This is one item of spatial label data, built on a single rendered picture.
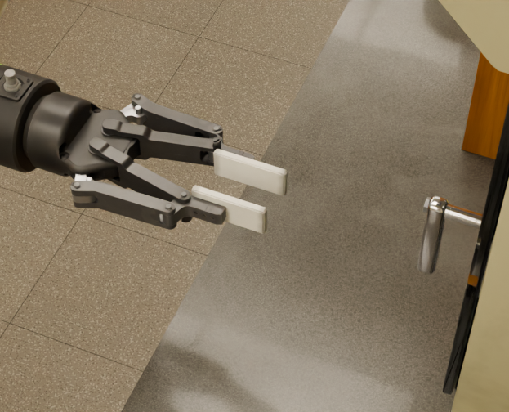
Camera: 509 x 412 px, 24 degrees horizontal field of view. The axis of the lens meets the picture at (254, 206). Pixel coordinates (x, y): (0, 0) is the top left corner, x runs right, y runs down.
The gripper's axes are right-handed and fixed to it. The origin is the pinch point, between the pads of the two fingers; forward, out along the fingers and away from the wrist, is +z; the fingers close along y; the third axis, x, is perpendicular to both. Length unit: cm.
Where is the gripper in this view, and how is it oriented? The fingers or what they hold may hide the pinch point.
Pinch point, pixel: (242, 190)
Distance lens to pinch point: 106.8
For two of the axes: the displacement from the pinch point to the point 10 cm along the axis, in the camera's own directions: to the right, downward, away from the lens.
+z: 9.2, 3.0, -2.6
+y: 3.9, -7.1, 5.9
